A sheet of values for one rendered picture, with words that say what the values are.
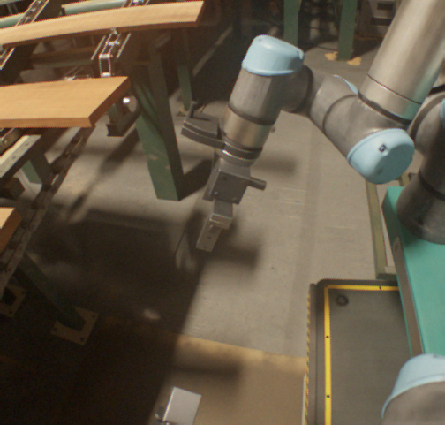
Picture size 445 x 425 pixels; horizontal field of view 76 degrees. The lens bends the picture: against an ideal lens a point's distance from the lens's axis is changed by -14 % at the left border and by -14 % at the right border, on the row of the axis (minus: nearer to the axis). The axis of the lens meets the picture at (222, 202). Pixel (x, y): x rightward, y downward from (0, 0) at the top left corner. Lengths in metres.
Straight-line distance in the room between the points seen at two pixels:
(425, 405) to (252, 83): 0.38
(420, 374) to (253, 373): 1.00
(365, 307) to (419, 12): 0.79
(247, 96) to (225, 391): 0.99
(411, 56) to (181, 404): 0.42
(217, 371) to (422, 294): 0.83
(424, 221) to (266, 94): 0.37
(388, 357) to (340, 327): 0.15
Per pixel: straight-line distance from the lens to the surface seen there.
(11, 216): 0.57
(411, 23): 0.39
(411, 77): 0.39
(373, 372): 0.93
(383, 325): 0.99
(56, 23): 1.55
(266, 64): 0.43
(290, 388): 1.21
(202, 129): 0.47
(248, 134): 0.46
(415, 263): 0.60
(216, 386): 1.21
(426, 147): 0.59
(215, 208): 0.47
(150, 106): 1.41
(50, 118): 0.80
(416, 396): 0.24
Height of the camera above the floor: 1.18
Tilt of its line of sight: 45 degrees down
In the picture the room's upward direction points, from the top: 7 degrees counter-clockwise
